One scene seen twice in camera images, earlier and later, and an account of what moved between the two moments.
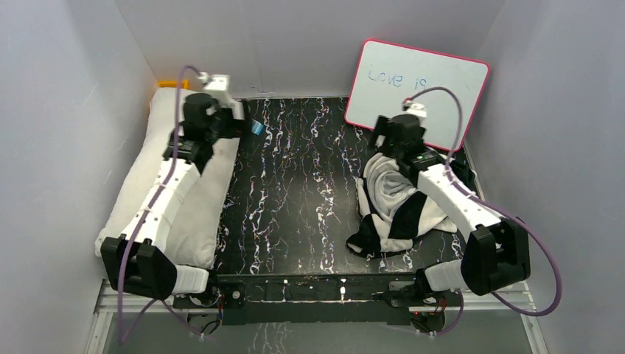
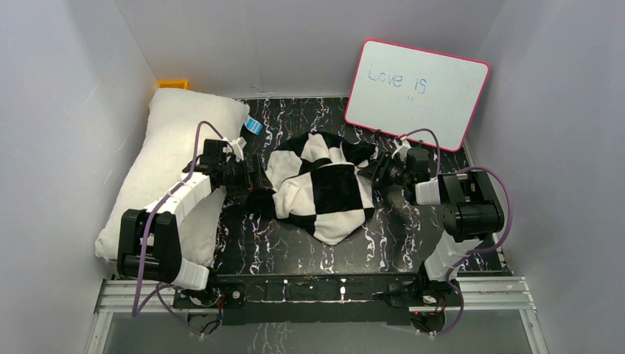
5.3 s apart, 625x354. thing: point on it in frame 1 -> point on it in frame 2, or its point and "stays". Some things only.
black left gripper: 232,126 -> 252,177
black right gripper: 383,127 -> 377,172
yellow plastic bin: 184,84 stays
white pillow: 194,228 stays
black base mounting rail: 315,299 stays
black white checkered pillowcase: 396,212 -> 315,181
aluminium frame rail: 518,301 stays
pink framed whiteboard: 388,74 stays
